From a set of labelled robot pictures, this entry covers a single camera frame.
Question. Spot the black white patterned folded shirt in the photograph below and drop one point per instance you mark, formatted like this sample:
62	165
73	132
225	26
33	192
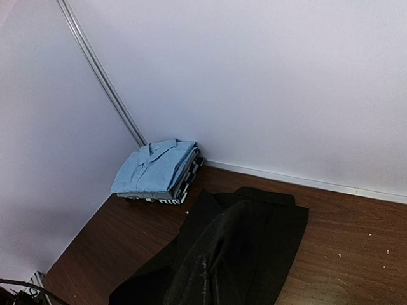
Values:
184	182

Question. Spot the black long sleeve shirt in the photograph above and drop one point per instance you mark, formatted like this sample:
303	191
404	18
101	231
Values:
232	248

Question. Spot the light blue folded shirt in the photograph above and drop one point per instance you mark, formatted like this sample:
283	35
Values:
155	167

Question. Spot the aluminium frame post left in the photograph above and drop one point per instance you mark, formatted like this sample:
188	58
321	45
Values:
99	72

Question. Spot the grey folded shirt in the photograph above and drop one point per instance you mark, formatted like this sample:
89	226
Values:
166	195

